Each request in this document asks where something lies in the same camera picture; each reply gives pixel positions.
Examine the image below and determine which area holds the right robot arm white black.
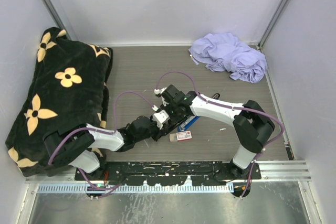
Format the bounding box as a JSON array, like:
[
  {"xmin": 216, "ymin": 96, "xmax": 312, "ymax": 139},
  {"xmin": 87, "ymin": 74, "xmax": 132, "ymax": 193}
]
[{"xmin": 153, "ymin": 85, "xmax": 275, "ymax": 179}]

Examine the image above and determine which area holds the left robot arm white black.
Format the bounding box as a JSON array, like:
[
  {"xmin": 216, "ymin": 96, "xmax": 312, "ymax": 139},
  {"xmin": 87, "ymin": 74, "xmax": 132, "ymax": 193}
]
[{"xmin": 43, "ymin": 113, "xmax": 169, "ymax": 180}]

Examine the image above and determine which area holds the red white staple box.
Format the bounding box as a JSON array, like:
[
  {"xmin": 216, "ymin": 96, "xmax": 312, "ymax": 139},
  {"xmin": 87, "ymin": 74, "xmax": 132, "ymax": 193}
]
[{"xmin": 169, "ymin": 131, "xmax": 192, "ymax": 143}]

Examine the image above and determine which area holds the black stapler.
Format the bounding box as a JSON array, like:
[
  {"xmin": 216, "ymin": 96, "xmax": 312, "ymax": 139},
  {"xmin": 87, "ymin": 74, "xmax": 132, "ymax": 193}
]
[{"xmin": 160, "ymin": 92, "xmax": 221, "ymax": 137}]

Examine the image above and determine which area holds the blue stapler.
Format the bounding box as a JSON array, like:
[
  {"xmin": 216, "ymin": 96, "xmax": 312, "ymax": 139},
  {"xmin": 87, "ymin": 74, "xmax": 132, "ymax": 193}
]
[{"xmin": 177, "ymin": 116, "xmax": 200, "ymax": 132}]

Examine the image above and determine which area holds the black floral blanket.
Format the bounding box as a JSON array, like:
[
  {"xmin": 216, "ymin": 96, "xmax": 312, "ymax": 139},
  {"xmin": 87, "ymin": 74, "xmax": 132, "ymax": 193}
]
[{"xmin": 5, "ymin": 27, "xmax": 113, "ymax": 177}]

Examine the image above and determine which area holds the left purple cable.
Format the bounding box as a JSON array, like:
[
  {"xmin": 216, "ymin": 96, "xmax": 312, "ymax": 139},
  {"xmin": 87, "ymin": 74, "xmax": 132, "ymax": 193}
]
[{"xmin": 48, "ymin": 91, "xmax": 160, "ymax": 198}]

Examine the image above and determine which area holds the purple cable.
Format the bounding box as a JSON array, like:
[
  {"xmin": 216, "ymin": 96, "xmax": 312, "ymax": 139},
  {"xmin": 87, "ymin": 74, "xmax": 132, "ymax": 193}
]
[
  {"xmin": 48, "ymin": 91, "xmax": 160, "ymax": 198},
  {"xmin": 154, "ymin": 71, "xmax": 286, "ymax": 198}
]

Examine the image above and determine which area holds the lavender crumpled cloth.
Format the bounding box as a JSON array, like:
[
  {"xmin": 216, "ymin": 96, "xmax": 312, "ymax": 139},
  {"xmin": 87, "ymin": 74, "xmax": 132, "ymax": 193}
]
[{"xmin": 189, "ymin": 33, "xmax": 267, "ymax": 83}]

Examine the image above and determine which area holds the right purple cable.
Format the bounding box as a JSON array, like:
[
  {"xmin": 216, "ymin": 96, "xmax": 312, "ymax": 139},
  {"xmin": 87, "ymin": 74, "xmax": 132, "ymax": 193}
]
[{"xmin": 154, "ymin": 71, "xmax": 286, "ymax": 198}]

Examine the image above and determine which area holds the white cable duct strip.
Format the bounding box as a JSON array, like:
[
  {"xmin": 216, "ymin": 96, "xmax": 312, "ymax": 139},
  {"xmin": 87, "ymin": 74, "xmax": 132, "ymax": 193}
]
[{"xmin": 37, "ymin": 183, "xmax": 234, "ymax": 194}]

